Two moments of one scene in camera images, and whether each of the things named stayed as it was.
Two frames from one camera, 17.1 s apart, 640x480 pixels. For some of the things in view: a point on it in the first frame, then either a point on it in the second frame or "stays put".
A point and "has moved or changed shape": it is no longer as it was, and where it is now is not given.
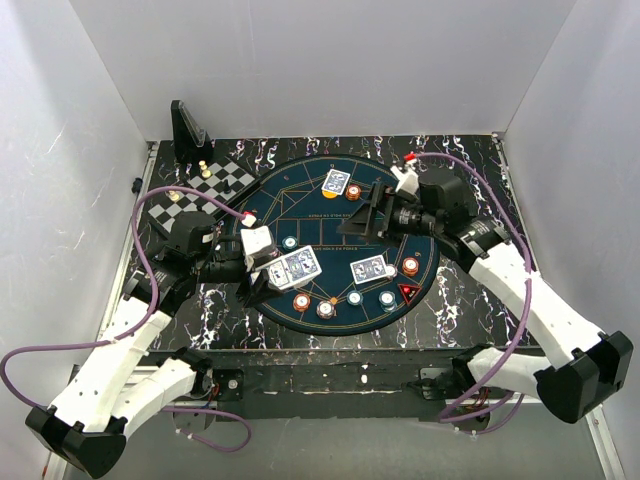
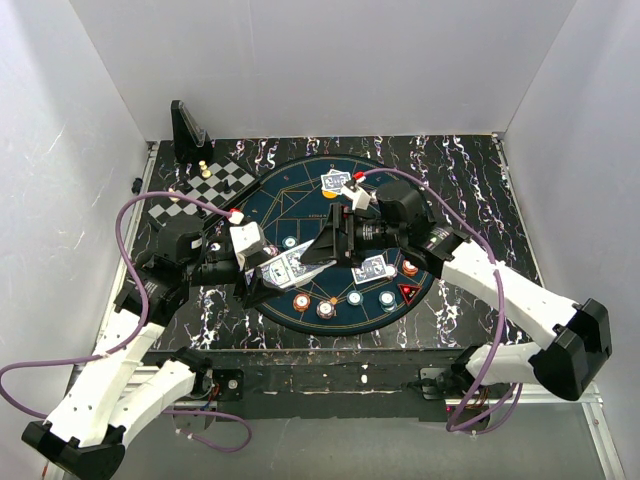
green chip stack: x=387 y=301 stays put
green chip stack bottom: x=354 y=298 stays put
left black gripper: x=261 y=289 stays put
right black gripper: x=361 y=223 → x=328 y=247
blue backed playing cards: x=301 y=265 has moved or changed shape
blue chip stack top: x=391 y=270 stays put
